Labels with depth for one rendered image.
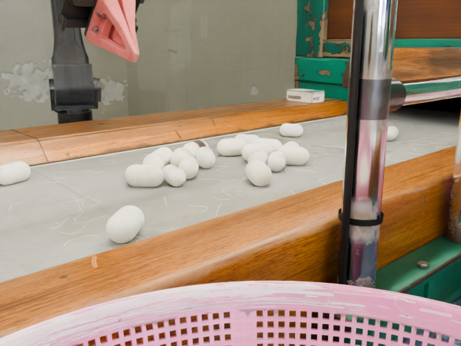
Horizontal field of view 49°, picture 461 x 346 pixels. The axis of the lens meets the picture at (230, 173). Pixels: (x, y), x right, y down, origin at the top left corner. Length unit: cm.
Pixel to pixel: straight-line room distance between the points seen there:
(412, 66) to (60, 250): 65
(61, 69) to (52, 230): 58
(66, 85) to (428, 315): 79
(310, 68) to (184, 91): 160
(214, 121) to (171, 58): 193
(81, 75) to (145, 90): 191
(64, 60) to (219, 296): 77
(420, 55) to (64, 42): 60
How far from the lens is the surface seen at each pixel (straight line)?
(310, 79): 103
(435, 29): 91
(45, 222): 40
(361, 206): 30
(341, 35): 100
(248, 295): 22
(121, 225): 33
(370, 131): 29
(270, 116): 80
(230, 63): 234
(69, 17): 67
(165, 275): 24
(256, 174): 46
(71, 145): 61
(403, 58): 87
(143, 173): 46
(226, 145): 58
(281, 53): 214
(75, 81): 93
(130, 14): 64
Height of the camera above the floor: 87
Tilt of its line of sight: 15 degrees down
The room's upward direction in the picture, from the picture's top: straight up
